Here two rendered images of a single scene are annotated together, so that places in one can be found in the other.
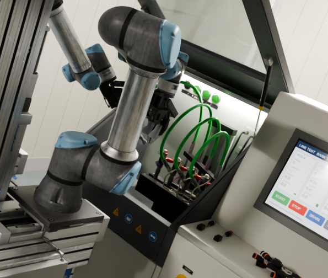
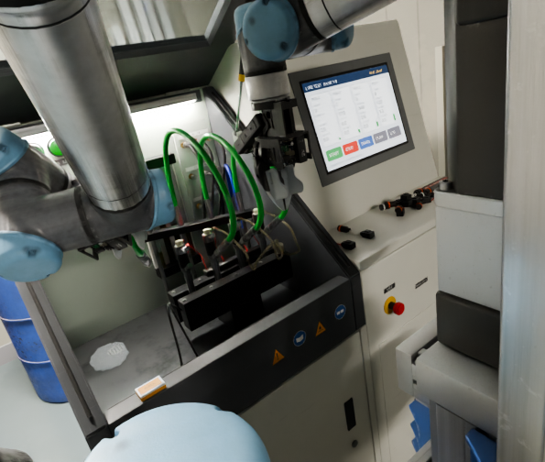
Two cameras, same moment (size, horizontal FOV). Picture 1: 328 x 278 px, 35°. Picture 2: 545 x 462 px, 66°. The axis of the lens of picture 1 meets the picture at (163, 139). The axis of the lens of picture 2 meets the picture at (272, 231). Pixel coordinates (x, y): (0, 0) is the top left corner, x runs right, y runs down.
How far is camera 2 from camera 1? 1.84 m
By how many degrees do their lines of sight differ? 65
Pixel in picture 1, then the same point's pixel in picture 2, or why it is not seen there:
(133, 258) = (332, 364)
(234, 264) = (419, 226)
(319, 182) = (345, 109)
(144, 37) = not seen: outside the picture
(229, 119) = (146, 148)
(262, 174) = not seen: hidden behind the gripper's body
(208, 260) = (401, 253)
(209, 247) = (396, 241)
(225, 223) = not seen: hidden behind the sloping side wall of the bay
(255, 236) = (346, 209)
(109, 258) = (306, 408)
